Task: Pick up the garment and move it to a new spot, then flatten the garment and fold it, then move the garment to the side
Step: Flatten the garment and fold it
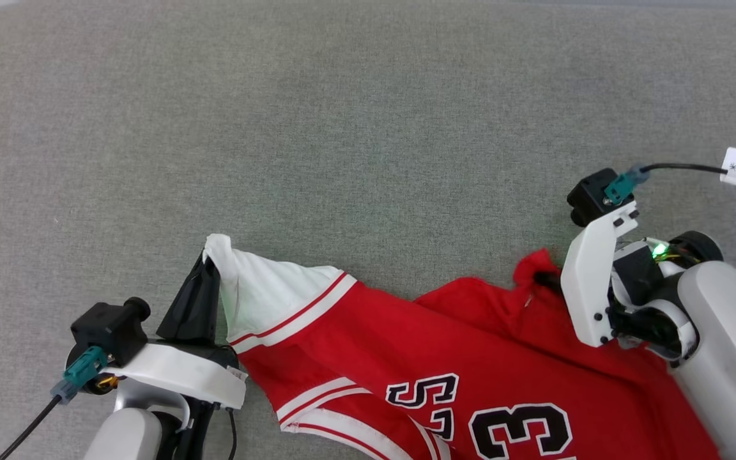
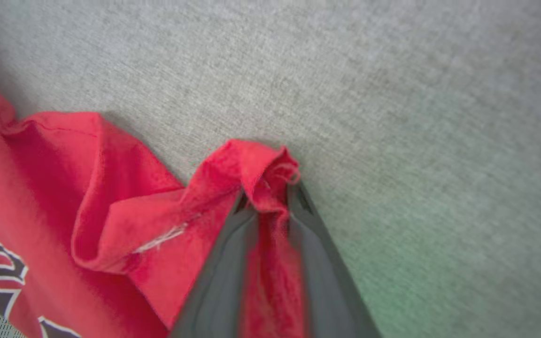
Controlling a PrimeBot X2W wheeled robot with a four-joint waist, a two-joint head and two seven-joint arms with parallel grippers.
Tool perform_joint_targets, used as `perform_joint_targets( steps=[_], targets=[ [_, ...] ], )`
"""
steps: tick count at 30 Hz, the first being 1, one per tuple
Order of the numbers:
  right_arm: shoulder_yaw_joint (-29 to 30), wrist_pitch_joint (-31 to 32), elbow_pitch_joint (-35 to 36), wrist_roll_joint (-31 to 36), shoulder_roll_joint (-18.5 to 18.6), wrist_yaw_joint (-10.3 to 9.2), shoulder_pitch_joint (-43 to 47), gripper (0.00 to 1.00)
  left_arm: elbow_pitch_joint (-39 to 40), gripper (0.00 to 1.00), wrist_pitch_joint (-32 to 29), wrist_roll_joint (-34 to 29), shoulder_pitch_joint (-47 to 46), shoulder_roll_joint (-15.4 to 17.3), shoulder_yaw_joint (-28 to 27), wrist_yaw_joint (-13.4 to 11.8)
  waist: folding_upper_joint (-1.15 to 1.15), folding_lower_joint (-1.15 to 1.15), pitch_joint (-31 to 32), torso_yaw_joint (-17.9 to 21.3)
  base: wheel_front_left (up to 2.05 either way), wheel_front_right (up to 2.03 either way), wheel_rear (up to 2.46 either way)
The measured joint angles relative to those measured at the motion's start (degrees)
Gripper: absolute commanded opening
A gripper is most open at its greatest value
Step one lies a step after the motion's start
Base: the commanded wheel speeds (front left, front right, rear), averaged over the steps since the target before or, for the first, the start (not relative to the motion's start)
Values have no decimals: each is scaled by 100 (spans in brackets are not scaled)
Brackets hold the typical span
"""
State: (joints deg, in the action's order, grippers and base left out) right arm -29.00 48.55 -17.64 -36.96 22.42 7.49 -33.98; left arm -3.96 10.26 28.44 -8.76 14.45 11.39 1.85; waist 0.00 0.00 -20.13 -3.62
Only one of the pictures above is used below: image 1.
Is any white camera bracket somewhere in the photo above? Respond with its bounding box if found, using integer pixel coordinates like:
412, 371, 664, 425
560, 201, 641, 348
101, 341, 249, 411

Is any teal left cable connector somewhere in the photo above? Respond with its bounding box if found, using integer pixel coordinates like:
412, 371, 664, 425
50, 345, 109, 404

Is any black camera cable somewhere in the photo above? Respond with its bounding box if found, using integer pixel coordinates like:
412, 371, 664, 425
640, 162, 736, 193
0, 395, 63, 460

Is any white left camera bracket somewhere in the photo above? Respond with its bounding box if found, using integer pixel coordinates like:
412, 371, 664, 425
101, 341, 249, 411

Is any black left camera cable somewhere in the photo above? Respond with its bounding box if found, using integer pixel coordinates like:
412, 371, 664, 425
0, 395, 63, 460

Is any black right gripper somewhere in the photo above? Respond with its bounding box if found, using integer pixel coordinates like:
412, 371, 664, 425
533, 230, 725, 369

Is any red white basketball jersey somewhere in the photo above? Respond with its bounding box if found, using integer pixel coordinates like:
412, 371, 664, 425
204, 233, 724, 460

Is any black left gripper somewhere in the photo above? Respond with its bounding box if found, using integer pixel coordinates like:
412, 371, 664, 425
149, 251, 242, 460

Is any teal right cable connector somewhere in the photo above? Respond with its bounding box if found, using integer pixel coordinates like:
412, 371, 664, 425
602, 164, 651, 206

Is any teal cable connector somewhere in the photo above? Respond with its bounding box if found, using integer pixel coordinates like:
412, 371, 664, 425
602, 164, 651, 206
50, 345, 109, 404

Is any white right camera bracket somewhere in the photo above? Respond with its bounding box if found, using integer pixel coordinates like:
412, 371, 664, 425
560, 201, 641, 348

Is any black right camera cable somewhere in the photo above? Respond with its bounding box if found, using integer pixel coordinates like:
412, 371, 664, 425
640, 162, 736, 193

